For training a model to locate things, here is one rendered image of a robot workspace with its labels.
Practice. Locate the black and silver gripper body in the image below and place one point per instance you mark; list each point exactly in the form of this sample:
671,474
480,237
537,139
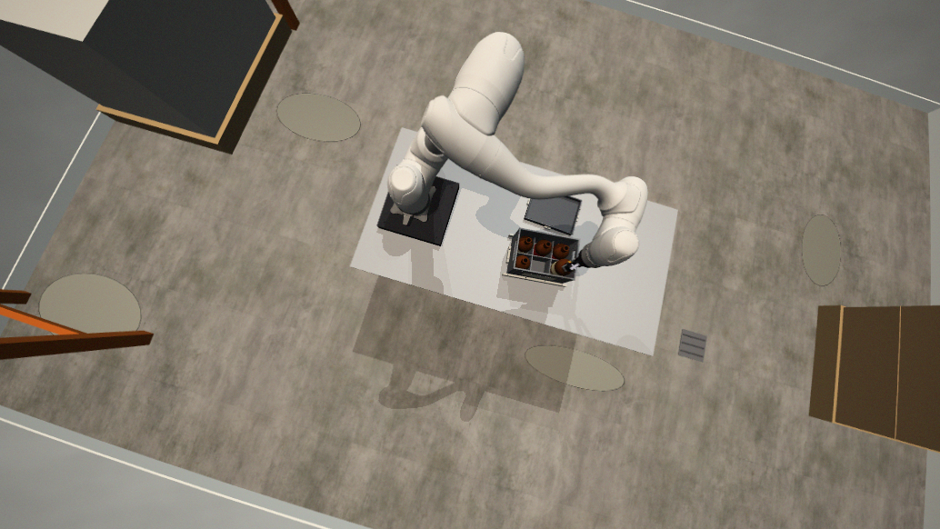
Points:
580,261

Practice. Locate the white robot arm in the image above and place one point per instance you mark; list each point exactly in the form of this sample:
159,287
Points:
462,128

